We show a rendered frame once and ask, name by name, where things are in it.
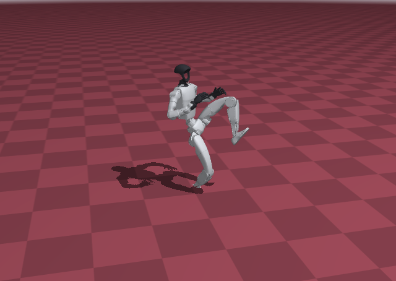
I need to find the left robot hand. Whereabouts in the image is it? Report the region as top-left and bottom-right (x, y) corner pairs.
(209, 87), (226, 98)

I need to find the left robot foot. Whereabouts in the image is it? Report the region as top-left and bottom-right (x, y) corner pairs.
(231, 128), (249, 145)

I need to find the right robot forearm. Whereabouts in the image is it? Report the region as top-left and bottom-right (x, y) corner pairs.
(168, 103), (193, 118)

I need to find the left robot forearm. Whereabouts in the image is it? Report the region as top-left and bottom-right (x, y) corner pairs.
(201, 96), (214, 103)

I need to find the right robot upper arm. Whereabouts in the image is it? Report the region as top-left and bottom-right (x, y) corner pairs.
(167, 90), (181, 120)

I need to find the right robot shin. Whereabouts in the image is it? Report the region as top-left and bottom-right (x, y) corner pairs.
(193, 170), (212, 188)

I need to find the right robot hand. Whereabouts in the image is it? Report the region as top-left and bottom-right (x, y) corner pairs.
(191, 92), (210, 110)

